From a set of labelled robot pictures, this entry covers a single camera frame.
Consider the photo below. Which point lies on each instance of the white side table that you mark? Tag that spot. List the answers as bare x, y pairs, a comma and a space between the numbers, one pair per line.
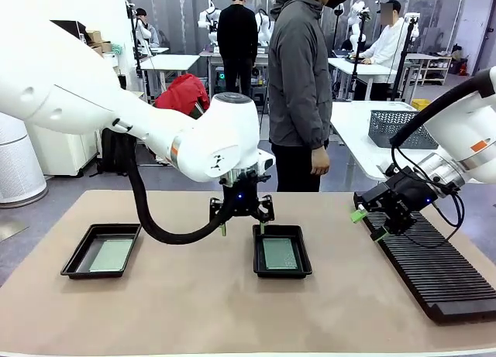
356, 140

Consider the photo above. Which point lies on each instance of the person in grey jacket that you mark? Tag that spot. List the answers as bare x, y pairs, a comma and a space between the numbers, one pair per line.
298, 70

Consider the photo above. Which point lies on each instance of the black tripod stand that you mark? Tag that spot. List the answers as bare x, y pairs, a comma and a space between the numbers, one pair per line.
403, 62

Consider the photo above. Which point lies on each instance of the black backpack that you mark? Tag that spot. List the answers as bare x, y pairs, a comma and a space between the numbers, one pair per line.
112, 155

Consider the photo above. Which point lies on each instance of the grey mesh basket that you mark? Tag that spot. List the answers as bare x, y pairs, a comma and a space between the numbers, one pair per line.
399, 130

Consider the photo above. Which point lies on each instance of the low storage shelf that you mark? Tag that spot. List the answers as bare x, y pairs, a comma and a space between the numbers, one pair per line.
436, 68

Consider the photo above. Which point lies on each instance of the seated person in grey hoodie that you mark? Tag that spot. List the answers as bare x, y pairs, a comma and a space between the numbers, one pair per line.
145, 29

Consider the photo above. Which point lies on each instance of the person in black clothes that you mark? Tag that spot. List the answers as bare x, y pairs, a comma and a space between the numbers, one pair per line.
237, 43

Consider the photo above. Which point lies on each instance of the black plastic ESD tray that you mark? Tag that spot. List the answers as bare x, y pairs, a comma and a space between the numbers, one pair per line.
77, 256
259, 272

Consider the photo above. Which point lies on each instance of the long white work table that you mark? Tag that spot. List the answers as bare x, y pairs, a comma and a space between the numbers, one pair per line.
360, 68

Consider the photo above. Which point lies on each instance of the person in white shirt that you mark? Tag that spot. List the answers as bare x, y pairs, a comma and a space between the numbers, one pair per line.
387, 43

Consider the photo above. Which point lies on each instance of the person's right hand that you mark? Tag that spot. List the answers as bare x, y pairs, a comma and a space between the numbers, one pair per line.
321, 161

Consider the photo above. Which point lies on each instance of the white perforated air purifier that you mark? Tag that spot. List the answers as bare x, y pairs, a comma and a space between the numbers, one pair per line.
19, 163

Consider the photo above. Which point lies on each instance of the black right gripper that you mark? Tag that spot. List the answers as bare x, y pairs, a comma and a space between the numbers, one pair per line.
407, 194

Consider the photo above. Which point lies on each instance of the metal floor plate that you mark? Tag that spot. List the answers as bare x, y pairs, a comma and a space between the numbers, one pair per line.
11, 231

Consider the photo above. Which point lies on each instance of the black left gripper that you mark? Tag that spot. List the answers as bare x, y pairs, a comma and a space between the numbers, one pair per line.
240, 198

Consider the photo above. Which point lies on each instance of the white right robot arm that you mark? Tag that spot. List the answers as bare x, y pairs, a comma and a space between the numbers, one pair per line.
472, 140

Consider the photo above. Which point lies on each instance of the computer tower with green light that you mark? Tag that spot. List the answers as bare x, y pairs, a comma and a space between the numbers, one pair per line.
221, 78

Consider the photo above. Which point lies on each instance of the person's right forearm grey sleeve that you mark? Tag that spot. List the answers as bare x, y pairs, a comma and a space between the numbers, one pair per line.
318, 134

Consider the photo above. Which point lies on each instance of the brown cardboard box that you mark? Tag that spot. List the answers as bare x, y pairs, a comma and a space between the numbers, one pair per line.
94, 36
106, 46
97, 50

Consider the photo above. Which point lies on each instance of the green circuit board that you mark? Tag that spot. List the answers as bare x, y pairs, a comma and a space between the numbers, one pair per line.
281, 253
112, 254

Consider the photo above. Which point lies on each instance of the black slotted board rack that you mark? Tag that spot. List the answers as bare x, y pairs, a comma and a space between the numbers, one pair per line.
438, 283

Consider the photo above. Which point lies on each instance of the yellow bin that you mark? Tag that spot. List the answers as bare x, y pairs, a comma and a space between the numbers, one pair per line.
420, 104

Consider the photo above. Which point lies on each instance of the black computer monitor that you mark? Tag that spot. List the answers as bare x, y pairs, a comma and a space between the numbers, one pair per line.
73, 28

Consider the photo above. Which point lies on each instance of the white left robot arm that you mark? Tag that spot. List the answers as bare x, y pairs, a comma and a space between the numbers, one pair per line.
116, 101

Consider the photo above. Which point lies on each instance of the white cabinet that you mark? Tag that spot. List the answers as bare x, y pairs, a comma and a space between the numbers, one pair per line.
66, 155

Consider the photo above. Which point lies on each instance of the white background table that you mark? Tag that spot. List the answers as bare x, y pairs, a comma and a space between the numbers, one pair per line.
170, 62

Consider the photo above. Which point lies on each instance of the red jacket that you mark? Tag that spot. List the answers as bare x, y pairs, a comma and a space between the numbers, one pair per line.
182, 93

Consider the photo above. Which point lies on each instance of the white storage box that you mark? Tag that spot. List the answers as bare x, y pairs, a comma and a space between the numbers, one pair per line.
112, 60

